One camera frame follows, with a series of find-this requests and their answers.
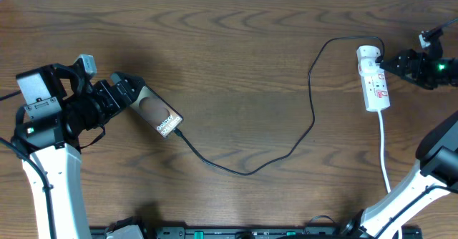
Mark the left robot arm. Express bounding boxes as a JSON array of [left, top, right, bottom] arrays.
[[6, 54, 145, 238]]

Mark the white power strip cord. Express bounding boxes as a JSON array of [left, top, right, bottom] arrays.
[[376, 110, 404, 239]]

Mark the white USB charger adapter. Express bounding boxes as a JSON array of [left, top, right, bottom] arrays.
[[356, 45, 381, 62]]

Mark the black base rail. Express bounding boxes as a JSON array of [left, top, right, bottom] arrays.
[[89, 217, 423, 239]]

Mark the bronze Galaxy smartphone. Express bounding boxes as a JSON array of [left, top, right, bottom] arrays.
[[130, 86, 183, 138]]

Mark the white power strip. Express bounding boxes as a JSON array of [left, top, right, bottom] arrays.
[[358, 58, 390, 112]]

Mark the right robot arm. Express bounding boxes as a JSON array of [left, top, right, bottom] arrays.
[[340, 35, 457, 238]]

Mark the black USB charging cable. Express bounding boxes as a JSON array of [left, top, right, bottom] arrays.
[[173, 35, 386, 177]]

